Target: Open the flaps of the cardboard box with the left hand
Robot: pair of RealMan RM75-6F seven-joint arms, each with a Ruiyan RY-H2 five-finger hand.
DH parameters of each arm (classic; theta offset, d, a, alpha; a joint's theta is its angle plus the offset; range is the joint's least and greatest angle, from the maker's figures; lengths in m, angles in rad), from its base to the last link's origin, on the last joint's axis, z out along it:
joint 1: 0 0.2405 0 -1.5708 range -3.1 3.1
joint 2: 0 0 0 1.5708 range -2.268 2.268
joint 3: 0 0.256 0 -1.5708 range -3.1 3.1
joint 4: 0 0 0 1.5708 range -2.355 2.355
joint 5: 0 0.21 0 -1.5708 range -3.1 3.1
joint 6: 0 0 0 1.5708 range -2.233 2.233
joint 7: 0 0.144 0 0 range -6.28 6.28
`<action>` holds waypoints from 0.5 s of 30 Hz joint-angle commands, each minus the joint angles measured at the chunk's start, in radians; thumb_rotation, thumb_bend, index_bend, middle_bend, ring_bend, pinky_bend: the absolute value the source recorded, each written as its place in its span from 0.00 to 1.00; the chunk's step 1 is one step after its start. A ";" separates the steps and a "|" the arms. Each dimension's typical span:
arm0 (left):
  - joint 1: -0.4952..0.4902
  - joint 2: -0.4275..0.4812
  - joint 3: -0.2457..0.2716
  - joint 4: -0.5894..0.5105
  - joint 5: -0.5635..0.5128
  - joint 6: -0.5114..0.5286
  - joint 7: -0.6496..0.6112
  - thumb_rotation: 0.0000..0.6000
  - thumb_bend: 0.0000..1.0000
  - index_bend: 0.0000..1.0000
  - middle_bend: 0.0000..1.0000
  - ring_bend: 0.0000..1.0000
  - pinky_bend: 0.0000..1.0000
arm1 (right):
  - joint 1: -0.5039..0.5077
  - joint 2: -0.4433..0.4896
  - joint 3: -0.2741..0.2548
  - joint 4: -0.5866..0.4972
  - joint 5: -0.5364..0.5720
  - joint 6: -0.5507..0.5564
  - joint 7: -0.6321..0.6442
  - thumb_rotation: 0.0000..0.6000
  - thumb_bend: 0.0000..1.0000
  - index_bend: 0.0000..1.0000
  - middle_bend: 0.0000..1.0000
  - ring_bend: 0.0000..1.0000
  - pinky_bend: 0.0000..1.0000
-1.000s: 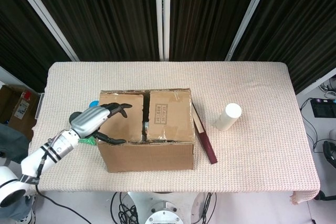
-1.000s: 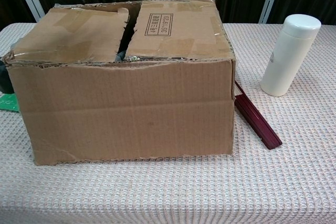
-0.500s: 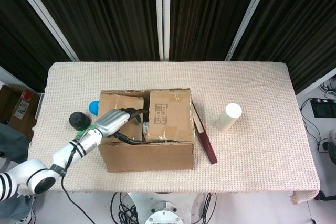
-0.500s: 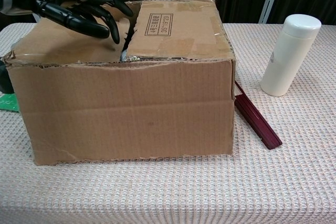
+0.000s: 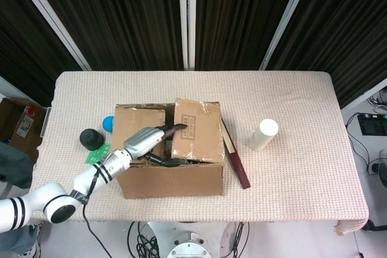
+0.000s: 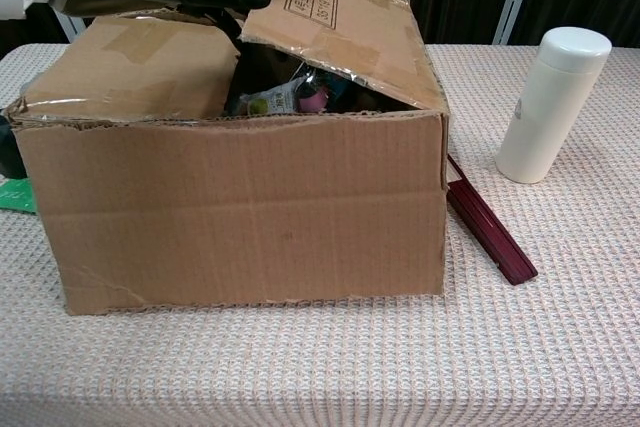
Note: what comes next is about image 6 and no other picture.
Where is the black round cap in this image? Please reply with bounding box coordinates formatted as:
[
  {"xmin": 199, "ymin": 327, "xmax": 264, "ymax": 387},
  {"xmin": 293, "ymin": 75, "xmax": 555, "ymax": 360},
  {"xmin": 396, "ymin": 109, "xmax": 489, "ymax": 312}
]
[{"xmin": 0, "ymin": 116, "xmax": 27, "ymax": 180}]

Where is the maroon folded fan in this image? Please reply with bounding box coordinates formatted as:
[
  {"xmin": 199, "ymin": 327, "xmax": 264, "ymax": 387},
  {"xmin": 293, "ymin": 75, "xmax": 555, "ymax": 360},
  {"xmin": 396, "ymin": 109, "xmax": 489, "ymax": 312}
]
[{"xmin": 446, "ymin": 154, "xmax": 540, "ymax": 287}]

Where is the pink packet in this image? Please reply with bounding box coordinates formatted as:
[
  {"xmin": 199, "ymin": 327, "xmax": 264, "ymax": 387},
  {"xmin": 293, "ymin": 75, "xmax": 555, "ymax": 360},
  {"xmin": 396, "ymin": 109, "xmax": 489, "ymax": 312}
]
[{"xmin": 298, "ymin": 86, "xmax": 331, "ymax": 114}]

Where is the brown cardboard box with flaps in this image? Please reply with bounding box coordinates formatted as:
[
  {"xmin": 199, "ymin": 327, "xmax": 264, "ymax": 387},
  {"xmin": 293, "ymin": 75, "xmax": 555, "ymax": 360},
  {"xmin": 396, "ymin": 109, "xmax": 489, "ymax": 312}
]
[{"xmin": 7, "ymin": 0, "xmax": 451, "ymax": 317}]

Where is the beige waffle tablecloth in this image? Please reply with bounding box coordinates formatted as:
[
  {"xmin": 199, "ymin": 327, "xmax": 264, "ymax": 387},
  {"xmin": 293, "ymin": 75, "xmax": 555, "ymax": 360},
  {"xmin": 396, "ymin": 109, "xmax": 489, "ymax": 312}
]
[{"xmin": 0, "ymin": 42, "xmax": 640, "ymax": 427}]

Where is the green white snack bag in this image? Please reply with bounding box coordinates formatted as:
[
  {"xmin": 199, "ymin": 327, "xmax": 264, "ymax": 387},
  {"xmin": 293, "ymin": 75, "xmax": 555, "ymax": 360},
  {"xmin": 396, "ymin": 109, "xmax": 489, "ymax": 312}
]
[{"xmin": 234, "ymin": 81, "xmax": 301, "ymax": 117}]

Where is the green plastic packet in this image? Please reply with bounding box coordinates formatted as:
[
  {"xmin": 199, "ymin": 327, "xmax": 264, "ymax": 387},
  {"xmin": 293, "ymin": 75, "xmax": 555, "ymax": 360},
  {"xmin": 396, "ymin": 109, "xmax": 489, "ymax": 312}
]
[{"xmin": 0, "ymin": 177, "xmax": 39, "ymax": 217}]

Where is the white cylindrical bottle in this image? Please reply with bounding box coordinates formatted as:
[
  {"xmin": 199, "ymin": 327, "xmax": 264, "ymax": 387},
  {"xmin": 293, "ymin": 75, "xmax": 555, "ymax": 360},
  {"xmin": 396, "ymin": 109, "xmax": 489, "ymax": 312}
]
[{"xmin": 494, "ymin": 26, "xmax": 613, "ymax": 185}]

